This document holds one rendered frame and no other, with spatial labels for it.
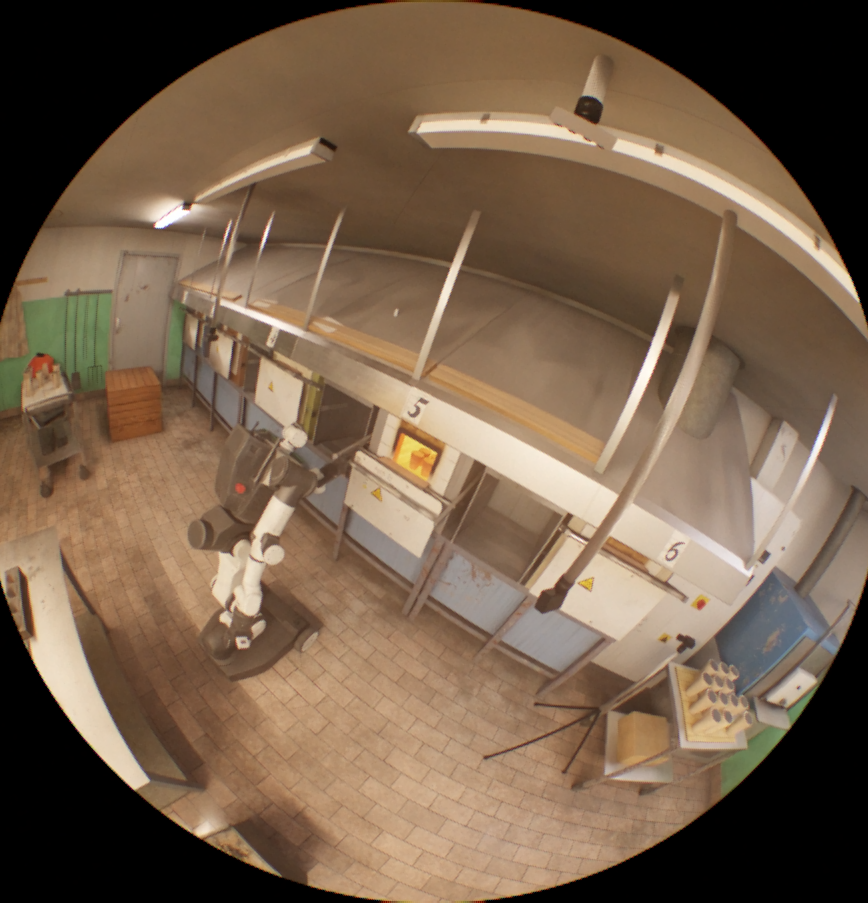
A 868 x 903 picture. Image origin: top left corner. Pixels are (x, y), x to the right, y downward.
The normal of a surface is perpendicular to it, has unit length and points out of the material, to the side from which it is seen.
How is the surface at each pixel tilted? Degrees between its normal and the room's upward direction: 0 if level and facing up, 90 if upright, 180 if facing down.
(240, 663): 0
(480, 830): 0
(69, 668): 0
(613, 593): 90
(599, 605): 90
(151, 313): 90
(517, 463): 80
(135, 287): 90
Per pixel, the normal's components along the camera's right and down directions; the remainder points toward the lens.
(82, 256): 0.81, 0.47
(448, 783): 0.33, -0.86
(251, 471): 0.75, 0.30
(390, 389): -0.41, 0.04
